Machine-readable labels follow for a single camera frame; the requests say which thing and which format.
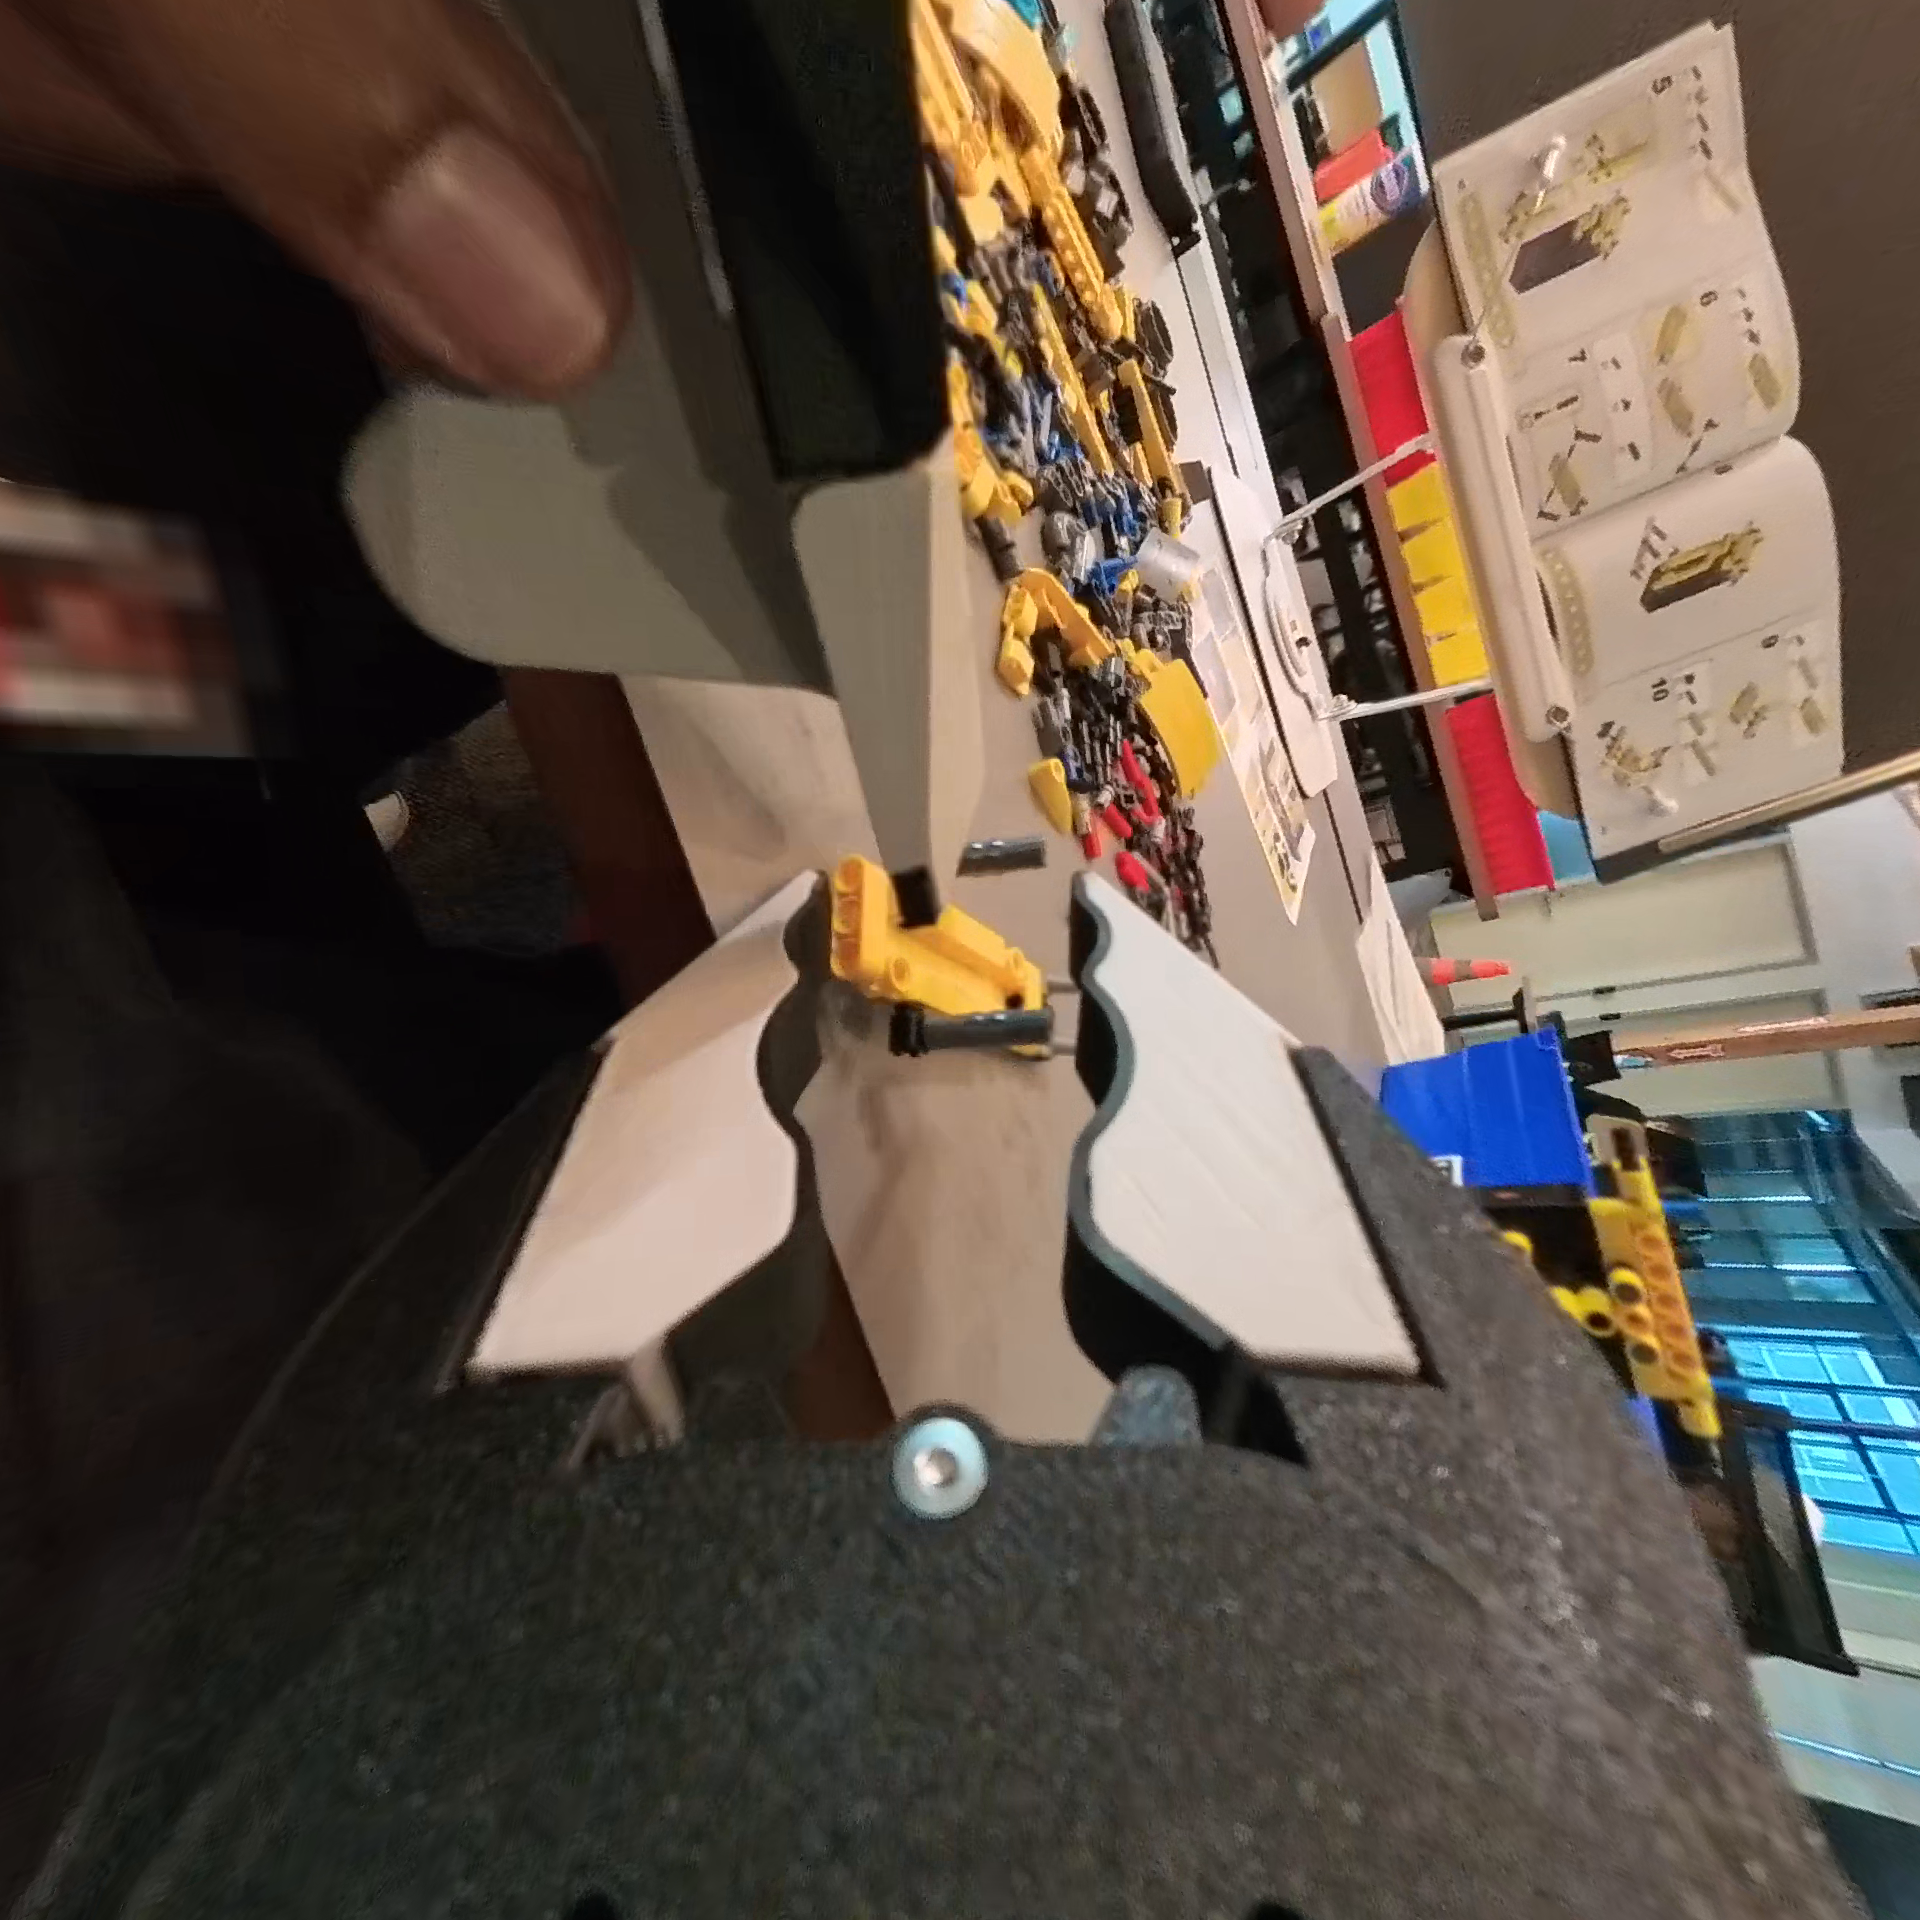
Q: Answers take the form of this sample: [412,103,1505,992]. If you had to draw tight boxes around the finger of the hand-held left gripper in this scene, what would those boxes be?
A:
[790,448,991,886]

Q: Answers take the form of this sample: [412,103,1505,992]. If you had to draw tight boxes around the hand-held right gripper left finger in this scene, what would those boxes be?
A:
[465,868,833,1422]

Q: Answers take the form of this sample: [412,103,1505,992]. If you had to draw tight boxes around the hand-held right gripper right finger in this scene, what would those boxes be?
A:
[1063,874,1421,1432]

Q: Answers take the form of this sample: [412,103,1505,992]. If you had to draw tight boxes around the person's left hand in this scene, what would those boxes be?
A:
[0,0,634,406]

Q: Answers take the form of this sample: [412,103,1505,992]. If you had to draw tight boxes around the pile of yellow toy bricks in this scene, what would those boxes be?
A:
[910,0,1225,706]

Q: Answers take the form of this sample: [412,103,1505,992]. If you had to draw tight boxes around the blue plastic storage bin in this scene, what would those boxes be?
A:
[1376,1019,1594,1194]

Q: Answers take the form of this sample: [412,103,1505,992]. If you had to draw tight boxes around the white paper sheets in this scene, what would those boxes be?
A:
[1353,879,1450,1056]

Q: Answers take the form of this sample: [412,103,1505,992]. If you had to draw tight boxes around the yellow curved toy panel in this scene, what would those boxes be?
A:
[1129,657,1225,801]

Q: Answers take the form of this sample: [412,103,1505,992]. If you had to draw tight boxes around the pile of small toy pins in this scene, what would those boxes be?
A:
[1031,698,1224,965]

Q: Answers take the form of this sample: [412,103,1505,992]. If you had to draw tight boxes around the black power strip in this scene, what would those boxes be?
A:
[1104,0,1207,238]

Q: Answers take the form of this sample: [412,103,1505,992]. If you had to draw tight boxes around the yellow printed sticker sheet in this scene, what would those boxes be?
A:
[1196,568,1342,919]

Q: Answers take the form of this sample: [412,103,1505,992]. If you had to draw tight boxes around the black yellow toy brick assembly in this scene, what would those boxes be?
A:
[1480,1112,1728,1440]

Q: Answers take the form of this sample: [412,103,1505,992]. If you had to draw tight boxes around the person's dark trousers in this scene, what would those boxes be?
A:
[0,163,512,781]

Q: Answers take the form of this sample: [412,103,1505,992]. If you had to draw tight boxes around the white book stand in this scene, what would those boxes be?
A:
[1256,332,1582,751]

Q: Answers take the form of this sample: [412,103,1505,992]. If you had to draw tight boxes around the open instruction booklet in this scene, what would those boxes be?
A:
[1430,18,1848,860]

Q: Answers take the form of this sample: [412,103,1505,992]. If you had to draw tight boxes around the dark grey desk divider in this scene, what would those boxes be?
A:
[1403,0,1920,781]

